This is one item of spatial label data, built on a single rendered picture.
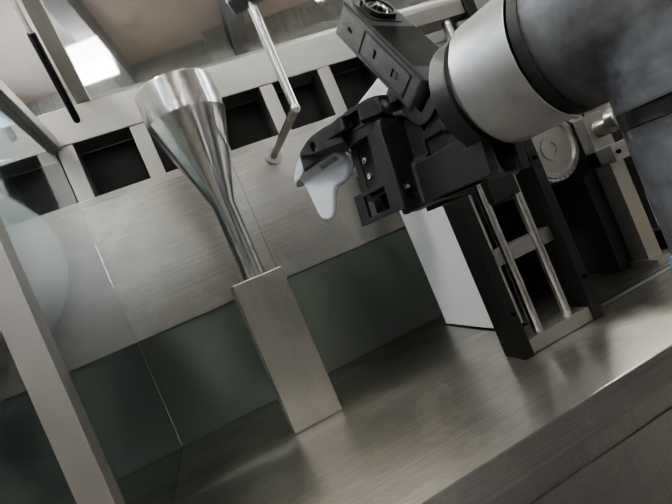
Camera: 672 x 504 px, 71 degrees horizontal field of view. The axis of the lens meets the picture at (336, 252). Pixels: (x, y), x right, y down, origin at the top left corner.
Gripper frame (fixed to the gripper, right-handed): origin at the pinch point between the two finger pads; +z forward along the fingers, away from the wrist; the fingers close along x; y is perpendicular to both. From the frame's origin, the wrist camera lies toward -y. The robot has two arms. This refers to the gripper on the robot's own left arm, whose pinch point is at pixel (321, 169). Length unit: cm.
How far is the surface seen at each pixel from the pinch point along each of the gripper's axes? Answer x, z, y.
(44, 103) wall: 27, 665, -332
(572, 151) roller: 66, 14, -1
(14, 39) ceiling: 5, 524, -338
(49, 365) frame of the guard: -25.2, 16.4, 10.6
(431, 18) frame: 32.5, 9.2, -23.2
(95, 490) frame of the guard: -24.1, 16.6, 23.2
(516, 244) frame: 37.1, 10.5, 13.0
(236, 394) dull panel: 5, 66, 28
